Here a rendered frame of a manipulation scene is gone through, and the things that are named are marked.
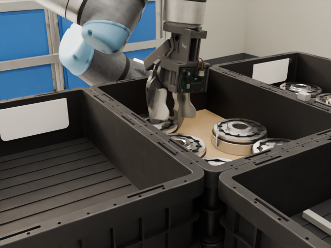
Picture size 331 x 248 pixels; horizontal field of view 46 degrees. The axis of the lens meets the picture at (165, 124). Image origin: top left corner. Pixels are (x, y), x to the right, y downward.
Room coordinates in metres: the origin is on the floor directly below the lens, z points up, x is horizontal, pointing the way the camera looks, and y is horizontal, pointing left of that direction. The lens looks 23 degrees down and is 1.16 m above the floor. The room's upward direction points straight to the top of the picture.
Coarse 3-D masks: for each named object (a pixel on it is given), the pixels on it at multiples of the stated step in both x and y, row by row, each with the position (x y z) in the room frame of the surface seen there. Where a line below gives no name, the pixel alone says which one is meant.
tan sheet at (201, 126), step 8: (200, 112) 0.85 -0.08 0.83; (208, 112) 0.85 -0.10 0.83; (184, 120) 0.80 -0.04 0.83; (192, 120) 0.80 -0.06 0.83; (200, 120) 0.80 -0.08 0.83; (208, 120) 0.80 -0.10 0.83; (216, 120) 0.80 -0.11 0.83; (184, 128) 0.75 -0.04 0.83; (192, 128) 0.75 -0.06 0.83; (200, 128) 0.75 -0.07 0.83; (208, 128) 0.75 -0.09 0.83; (200, 136) 0.71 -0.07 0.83; (208, 136) 0.71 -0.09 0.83; (208, 144) 0.68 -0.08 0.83; (208, 152) 0.65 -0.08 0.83; (216, 152) 0.65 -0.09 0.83
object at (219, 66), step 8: (264, 56) 0.98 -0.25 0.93; (272, 56) 0.98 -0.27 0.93; (280, 56) 1.00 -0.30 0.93; (304, 56) 1.01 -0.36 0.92; (312, 56) 0.99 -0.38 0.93; (320, 56) 0.98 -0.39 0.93; (216, 64) 0.90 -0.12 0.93; (224, 64) 0.90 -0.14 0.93; (232, 64) 0.91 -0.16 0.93; (232, 72) 0.84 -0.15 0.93; (256, 80) 0.77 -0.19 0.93; (272, 88) 0.72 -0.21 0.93; (280, 88) 0.72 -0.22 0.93; (296, 96) 0.67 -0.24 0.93; (320, 104) 0.63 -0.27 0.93
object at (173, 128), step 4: (140, 116) 0.74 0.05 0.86; (144, 116) 0.75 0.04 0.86; (168, 120) 0.73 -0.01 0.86; (172, 120) 0.73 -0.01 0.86; (164, 124) 0.70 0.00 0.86; (168, 124) 0.70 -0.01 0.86; (172, 124) 0.71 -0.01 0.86; (176, 124) 0.70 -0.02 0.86; (160, 128) 0.68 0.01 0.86; (164, 128) 0.69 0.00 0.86; (168, 128) 0.69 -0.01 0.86; (172, 128) 0.68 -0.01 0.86; (164, 132) 0.67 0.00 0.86; (168, 132) 0.67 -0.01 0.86
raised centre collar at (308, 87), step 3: (294, 84) 0.95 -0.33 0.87; (297, 84) 0.95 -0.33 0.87; (300, 84) 0.95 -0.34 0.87; (303, 84) 0.95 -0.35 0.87; (306, 84) 0.95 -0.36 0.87; (291, 87) 0.93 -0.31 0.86; (294, 87) 0.92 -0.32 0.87; (297, 87) 0.92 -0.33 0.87; (306, 87) 0.93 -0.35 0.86; (309, 87) 0.92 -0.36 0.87; (297, 90) 0.91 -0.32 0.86; (300, 90) 0.91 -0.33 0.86; (303, 90) 0.91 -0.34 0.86; (306, 90) 0.91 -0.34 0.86; (309, 90) 0.91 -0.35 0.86
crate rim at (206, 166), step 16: (128, 80) 0.78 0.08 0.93; (144, 80) 0.79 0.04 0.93; (240, 80) 0.78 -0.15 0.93; (288, 96) 0.67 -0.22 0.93; (128, 112) 0.59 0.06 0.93; (320, 112) 0.61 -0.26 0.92; (176, 144) 0.48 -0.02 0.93; (288, 144) 0.48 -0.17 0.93; (192, 160) 0.43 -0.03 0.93; (240, 160) 0.43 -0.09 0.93; (208, 176) 0.40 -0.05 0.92
